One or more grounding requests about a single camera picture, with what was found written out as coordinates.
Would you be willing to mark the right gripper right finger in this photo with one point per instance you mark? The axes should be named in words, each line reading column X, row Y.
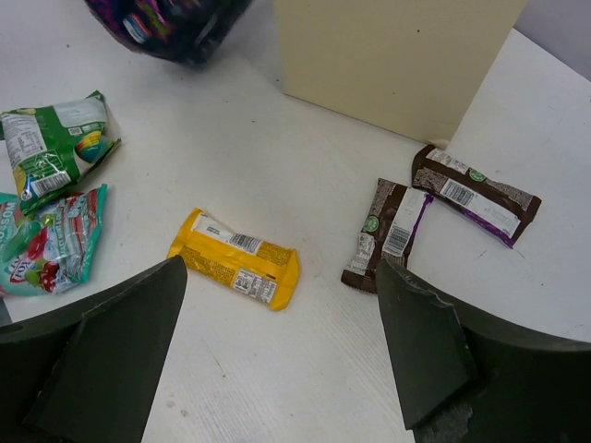
column 464, row 375

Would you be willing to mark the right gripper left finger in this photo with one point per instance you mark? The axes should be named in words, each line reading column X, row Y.
column 89, row 371

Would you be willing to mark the dark blue purple snack bag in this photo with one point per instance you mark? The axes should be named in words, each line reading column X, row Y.
column 186, row 33

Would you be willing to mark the teal Fox's candy bag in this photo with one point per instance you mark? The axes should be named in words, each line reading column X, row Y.
column 50, row 250

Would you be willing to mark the cream paper bag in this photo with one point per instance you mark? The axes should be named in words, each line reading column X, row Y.
column 412, row 67

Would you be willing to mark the brown chocolate bar upper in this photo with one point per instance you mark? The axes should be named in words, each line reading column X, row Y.
column 502, row 210

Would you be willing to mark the brown chocolate bar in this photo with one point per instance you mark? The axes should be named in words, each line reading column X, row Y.
column 502, row 210
column 389, row 231

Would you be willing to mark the brown chocolate bar lower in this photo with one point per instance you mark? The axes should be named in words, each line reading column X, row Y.
column 389, row 231

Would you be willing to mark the yellow snack bar wrapper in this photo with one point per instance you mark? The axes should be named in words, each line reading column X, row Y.
column 259, row 269

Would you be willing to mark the green snack packet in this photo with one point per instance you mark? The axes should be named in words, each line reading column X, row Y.
column 53, row 148

